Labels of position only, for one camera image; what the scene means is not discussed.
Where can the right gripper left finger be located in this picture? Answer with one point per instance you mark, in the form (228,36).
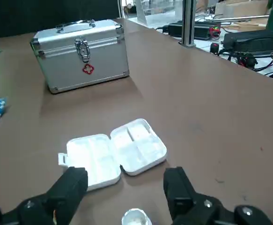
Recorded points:
(66,187)

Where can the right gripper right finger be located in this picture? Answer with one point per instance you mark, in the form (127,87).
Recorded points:
(180,192)

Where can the small white medicine bottle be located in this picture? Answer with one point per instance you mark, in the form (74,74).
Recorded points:
(136,216)

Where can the white open pill box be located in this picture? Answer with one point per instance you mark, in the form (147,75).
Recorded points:
(127,147)

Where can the silver aluminium medicine case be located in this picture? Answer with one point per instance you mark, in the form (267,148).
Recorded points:
(68,68)

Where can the large black equipment box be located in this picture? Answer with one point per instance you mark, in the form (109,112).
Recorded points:
(255,39)

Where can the cardboard box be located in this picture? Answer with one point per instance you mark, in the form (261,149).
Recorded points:
(241,8)

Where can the black plug with red light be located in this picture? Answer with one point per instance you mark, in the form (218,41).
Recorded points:
(214,47)

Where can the dark ribbed power supply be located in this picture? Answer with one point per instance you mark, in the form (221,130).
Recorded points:
(203,30)

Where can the aluminium frame post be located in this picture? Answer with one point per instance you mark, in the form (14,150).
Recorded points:
(188,23)

